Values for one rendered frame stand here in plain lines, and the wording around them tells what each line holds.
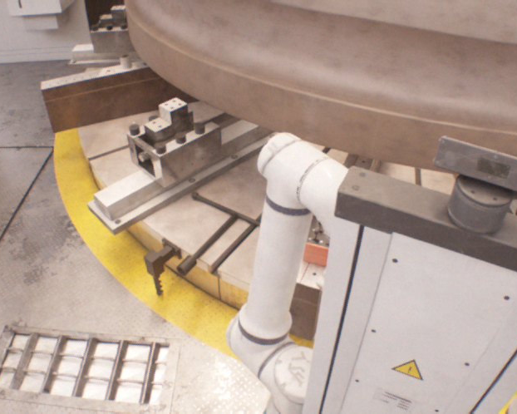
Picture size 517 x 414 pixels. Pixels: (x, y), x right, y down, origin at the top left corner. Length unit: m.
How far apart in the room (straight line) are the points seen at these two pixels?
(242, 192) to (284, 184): 1.88
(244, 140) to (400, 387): 2.48
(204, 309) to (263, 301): 1.46
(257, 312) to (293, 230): 0.29
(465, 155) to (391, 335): 0.33
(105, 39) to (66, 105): 1.09
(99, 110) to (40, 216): 0.91
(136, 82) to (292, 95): 1.68
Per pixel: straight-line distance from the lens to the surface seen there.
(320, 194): 0.95
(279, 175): 1.02
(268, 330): 1.32
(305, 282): 1.91
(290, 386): 1.31
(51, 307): 2.92
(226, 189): 2.92
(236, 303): 2.63
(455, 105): 2.26
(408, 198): 0.60
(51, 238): 3.33
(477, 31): 2.03
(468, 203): 0.56
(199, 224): 2.70
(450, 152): 0.56
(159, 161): 2.64
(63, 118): 3.74
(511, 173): 0.56
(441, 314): 0.70
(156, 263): 2.55
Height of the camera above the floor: 2.15
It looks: 41 degrees down
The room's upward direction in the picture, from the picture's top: straight up
